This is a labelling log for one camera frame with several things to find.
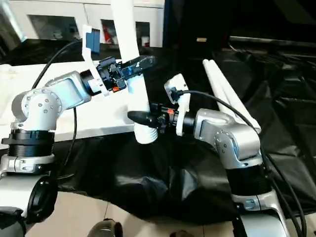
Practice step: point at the white plastic table top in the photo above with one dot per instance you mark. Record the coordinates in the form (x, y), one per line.
(98, 116)

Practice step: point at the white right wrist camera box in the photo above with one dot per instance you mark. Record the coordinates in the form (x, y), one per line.
(177, 98)

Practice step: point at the white plastic table leg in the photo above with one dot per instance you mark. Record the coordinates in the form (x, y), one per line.
(217, 81)
(237, 101)
(136, 94)

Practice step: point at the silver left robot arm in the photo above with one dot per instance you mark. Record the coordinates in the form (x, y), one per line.
(44, 108)

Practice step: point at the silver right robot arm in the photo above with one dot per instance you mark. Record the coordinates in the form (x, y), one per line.
(232, 148)

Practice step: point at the red bottle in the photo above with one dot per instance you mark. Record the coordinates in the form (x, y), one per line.
(105, 32)

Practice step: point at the white cabinet with glass doors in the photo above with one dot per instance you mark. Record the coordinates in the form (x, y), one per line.
(59, 19)

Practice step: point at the black work mat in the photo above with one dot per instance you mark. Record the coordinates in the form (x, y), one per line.
(163, 173)

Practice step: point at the grey horizontal rail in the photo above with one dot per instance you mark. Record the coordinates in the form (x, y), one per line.
(271, 39)

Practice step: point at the small brass label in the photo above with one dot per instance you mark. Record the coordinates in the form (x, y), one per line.
(201, 39)

